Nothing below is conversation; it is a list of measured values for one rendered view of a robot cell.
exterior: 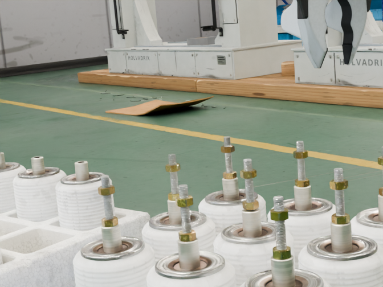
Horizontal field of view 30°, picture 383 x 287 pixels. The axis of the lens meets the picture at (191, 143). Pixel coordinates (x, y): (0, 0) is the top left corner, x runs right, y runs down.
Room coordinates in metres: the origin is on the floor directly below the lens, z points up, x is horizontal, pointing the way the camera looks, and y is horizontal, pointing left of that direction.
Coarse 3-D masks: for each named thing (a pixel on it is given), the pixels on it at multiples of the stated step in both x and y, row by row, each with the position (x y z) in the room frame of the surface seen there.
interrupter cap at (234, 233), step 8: (240, 224) 0.85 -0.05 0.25; (264, 224) 0.84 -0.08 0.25; (272, 224) 0.84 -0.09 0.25; (224, 232) 0.82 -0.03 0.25; (232, 232) 0.82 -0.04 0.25; (240, 232) 0.83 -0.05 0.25; (264, 232) 0.82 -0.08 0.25; (272, 232) 0.81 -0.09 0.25; (232, 240) 0.79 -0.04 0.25; (240, 240) 0.79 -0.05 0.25; (248, 240) 0.78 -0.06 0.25; (256, 240) 0.78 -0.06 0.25; (264, 240) 0.78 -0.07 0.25; (272, 240) 0.79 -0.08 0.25
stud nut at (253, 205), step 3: (243, 201) 0.82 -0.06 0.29; (246, 201) 0.82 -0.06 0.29; (255, 201) 0.82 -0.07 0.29; (243, 204) 0.82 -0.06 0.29; (246, 204) 0.81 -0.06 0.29; (249, 204) 0.81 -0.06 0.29; (252, 204) 0.81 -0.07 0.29; (255, 204) 0.81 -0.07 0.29; (258, 204) 0.81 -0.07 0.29; (243, 207) 0.82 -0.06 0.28; (246, 207) 0.81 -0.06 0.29; (249, 207) 0.81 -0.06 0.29; (252, 207) 0.81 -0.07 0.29; (255, 207) 0.81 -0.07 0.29; (258, 207) 0.81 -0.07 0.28
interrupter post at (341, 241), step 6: (336, 228) 0.73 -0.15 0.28; (342, 228) 0.73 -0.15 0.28; (348, 228) 0.73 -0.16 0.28; (336, 234) 0.73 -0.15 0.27; (342, 234) 0.73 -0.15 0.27; (348, 234) 0.73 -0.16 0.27; (336, 240) 0.73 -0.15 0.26; (342, 240) 0.73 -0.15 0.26; (348, 240) 0.73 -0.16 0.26; (336, 246) 0.73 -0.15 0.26; (342, 246) 0.73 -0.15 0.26; (348, 246) 0.73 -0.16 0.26
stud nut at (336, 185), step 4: (332, 180) 0.74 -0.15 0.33; (344, 180) 0.74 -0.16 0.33; (332, 184) 0.74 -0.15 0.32; (336, 184) 0.73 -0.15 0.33; (340, 184) 0.73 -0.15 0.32; (344, 184) 0.73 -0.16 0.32; (332, 188) 0.74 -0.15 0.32; (336, 188) 0.73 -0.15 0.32; (340, 188) 0.73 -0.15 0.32; (344, 188) 0.73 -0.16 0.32
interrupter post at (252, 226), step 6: (246, 210) 0.82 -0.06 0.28; (258, 210) 0.81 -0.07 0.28; (246, 216) 0.81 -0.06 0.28; (252, 216) 0.81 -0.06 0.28; (258, 216) 0.81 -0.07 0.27; (246, 222) 0.81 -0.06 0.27; (252, 222) 0.81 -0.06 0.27; (258, 222) 0.81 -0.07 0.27; (246, 228) 0.81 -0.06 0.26; (252, 228) 0.81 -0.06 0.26; (258, 228) 0.81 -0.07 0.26; (246, 234) 0.81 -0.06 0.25; (252, 234) 0.81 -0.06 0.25; (258, 234) 0.81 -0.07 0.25
